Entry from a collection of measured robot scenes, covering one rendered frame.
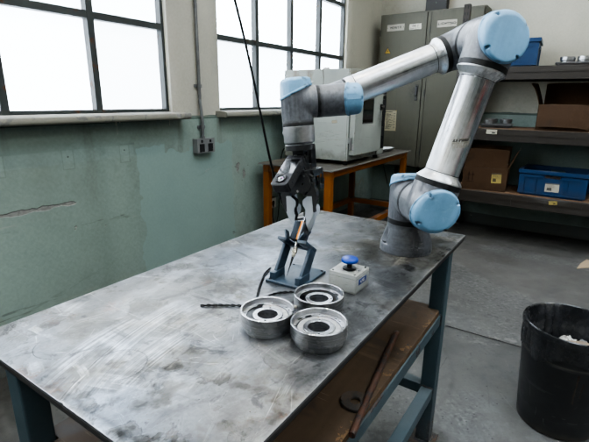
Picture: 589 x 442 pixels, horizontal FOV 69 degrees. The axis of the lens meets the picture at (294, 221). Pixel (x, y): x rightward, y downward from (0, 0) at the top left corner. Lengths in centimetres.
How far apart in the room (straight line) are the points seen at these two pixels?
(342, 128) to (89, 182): 164
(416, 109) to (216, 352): 407
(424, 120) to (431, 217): 355
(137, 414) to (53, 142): 174
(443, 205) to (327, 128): 209
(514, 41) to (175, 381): 98
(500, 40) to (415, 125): 356
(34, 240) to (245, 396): 174
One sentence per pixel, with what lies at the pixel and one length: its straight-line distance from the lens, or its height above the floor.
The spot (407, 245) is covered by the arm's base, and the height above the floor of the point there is 84.
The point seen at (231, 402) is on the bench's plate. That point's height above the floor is 80.
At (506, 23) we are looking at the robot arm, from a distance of 115.
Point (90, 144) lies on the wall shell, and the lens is 237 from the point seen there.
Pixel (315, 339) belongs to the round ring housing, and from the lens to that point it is 77.
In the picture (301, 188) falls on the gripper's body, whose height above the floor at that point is 102.
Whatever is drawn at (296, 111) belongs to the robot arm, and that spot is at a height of 120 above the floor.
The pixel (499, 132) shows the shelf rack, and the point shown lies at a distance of 411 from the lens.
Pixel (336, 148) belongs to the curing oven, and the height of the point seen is 90.
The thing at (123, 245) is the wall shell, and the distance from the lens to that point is 255.
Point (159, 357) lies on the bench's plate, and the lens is 81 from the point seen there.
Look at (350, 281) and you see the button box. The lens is 100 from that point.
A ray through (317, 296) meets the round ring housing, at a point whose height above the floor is 82.
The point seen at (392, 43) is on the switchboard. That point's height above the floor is 178.
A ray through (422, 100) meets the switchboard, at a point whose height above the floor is 123.
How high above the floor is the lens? 123
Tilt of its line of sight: 16 degrees down
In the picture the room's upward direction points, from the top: 1 degrees clockwise
